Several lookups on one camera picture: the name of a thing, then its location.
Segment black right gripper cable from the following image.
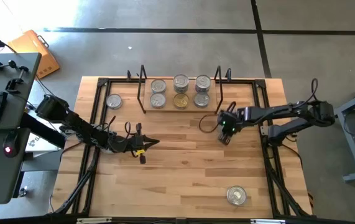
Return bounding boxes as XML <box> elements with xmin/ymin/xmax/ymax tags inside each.
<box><xmin>198</xmin><ymin>101</ymin><xmax>237</xmax><ymax>134</ymax></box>

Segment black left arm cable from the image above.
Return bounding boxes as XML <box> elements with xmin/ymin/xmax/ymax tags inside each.
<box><xmin>102</xmin><ymin>115</ymin><xmax>135</xmax><ymax>141</ymax></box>

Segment white printed box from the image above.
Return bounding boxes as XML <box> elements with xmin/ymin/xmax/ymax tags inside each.
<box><xmin>24</xmin><ymin>132</ymin><xmax>66</xmax><ymax>153</ymax></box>

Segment wooden shelf black metal legs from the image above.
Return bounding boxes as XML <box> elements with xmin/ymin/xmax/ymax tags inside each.
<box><xmin>136</xmin><ymin>63</ymin><xmax>225</xmax><ymax>115</ymax></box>

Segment green label can gold lid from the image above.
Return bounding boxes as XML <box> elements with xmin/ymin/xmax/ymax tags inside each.
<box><xmin>173</xmin><ymin>93</ymin><xmax>190</xmax><ymax>110</ymax></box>

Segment silver metal bracket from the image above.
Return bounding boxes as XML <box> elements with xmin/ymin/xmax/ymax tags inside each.
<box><xmin>76</xmin><ymin>217</ymin><xmax>113</xmax><ymax>224</ymax></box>
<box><xmin>250</xmin><ymin>218</ymin><xmax>287</xmax><ymax>224</ymax></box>

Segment black computer mouse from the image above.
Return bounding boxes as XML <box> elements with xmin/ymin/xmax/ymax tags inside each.
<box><xmin>2</xmin><ymin>129</ymin><xmax>20</xmax><ymax>158</ymax></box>

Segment black aluminium table frame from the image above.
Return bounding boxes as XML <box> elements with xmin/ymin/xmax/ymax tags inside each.
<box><xmin>47</xmin><ymin>77</ymin><xmax>313</xmax><ymax>220</ymax></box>

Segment orange plastic case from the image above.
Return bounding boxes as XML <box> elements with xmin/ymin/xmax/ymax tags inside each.
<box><xmin>8</xmin><ymin>29</ymin><xmax>61</xmax><ymax>80</ymax></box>

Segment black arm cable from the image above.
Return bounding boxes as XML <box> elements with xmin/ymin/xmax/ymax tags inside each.
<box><xmin>310</xmin><ymin>78</ymin><xmax>319</xmax><ymax>104</ymax></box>
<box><xmin>102</xmin><ymin>115</ymin><xmax>135</xmax><ymax>141</ymax></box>

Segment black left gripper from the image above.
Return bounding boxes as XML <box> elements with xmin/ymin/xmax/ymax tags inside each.
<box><xmin>114</xmin><ymin>123</ymin><xmax>160</xmax><ymax>166</ymax></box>

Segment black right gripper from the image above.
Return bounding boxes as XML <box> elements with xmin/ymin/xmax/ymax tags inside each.
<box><xmin>217</xmin><ymin>108</ymin><xmax>244</xmax><ymax>146</ymax></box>

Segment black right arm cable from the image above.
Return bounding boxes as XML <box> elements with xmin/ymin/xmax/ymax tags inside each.
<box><xmin>310</xmin><ymin>78</ymin><xmax>319</xmax><ymax>104</ymax></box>

